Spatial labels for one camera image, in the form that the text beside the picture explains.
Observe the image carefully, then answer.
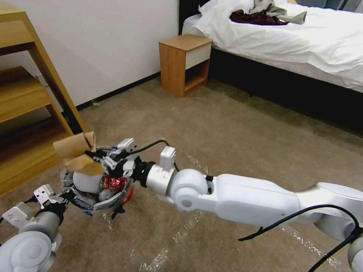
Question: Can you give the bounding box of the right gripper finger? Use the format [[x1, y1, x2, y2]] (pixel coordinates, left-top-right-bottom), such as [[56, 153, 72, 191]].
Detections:
[[83, 149, 125, 164], [99, 157, 134, 178]]

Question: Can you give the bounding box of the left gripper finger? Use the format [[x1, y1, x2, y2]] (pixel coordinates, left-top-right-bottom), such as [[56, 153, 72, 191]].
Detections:
[[53, 190, 76, 206]]

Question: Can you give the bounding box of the brown paper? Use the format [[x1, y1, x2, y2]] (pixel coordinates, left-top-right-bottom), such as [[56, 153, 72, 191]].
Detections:
[[53, 130, 104, 177]]

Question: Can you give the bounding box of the trash bin with white liner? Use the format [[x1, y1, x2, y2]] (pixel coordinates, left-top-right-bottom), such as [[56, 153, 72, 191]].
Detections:
[[60, 145, 136, 220]]

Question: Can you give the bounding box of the white rounded trash item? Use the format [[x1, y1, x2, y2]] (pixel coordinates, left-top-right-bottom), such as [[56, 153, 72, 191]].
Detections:
[[72, 170, 102, 194]]

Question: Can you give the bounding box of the red soda can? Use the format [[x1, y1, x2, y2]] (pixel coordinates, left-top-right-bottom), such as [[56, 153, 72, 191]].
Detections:
[[101, 175, 128, 190]]

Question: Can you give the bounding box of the crumpled white paper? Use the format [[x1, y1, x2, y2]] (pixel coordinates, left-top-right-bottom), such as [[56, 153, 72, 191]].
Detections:
[[98, 189, 116, 202]]

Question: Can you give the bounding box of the wooden shelf unit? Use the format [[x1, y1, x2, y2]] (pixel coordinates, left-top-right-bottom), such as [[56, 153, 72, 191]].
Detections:
[[0, 0, 87, 199]]

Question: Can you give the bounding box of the wooden nightstand with white drawer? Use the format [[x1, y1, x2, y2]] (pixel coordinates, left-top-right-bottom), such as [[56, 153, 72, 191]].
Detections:
[[158, 34, 214, 98]]

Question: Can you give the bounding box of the dark red garment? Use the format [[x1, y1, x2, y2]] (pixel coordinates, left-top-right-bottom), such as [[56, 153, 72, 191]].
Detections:
[[229, 9, 290, 26]]

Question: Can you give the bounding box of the white duvet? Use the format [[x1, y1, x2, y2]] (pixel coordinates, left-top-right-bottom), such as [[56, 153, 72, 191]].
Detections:
[[181, 0, 363, 93]]

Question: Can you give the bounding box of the grey garment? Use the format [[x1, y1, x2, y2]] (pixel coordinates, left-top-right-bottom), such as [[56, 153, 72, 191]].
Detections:
[[249, 0, 308, 24]]

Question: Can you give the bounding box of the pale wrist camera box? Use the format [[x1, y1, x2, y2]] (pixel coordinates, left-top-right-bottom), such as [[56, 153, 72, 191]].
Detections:
[[33, 184, 56, 209], [115, 138, 138, 155]]

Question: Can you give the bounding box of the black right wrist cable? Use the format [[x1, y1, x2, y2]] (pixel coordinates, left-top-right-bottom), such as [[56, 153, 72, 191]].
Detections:
[[124, 139, 180, 172]]

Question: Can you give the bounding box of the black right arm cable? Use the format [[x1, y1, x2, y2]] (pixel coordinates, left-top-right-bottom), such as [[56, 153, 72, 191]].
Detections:
[[238, 205, 363, 272]]

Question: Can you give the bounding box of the black bed frame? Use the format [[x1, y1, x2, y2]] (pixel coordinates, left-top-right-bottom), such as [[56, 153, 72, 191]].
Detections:
[[178, 0, 363, 136]]

